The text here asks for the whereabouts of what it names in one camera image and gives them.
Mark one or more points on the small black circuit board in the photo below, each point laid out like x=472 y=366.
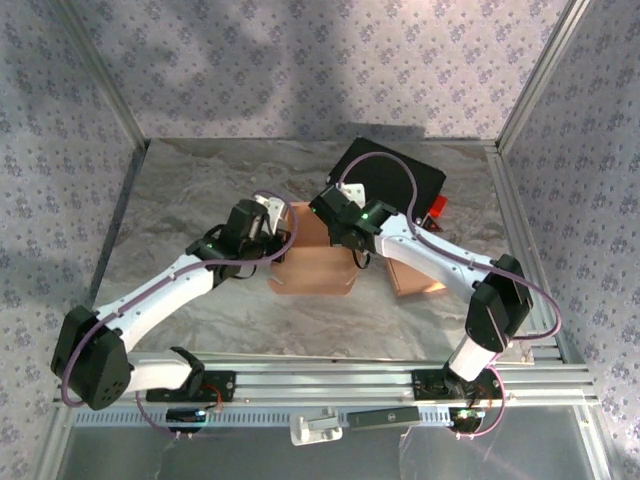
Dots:
x=465 y=417
x=185 y=416

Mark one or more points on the small red block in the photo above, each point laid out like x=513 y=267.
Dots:
x=440 y=206

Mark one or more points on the aluminium mounting rail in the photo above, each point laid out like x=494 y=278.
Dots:
x=325 y=380

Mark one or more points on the aluminium frame post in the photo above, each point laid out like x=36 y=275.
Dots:
x=545 y=75

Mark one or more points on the brown paper box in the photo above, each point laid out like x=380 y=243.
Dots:
x=410 y=282
x=310 y=270

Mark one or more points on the dark grey flat bar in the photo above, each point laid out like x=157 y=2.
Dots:
x=385 y=419

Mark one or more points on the aluminium side rail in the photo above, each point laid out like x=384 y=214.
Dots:
x=520 y=225

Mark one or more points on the black carrying case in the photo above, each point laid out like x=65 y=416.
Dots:
x=380 y=175

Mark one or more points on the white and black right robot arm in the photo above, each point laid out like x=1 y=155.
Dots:
x=430 y=250

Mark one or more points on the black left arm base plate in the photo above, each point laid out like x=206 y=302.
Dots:
x=225 y=385

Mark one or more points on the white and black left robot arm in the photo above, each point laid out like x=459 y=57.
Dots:
x=150 y=305

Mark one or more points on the white plastic bracket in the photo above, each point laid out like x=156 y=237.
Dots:
x=315 y=430

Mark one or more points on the dark red triangle tag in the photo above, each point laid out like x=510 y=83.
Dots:
x=433 y=226

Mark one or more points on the dark grey side rail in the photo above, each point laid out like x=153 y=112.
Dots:
x=115 y=235

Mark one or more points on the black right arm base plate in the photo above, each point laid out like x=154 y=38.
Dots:
x=430 y=385

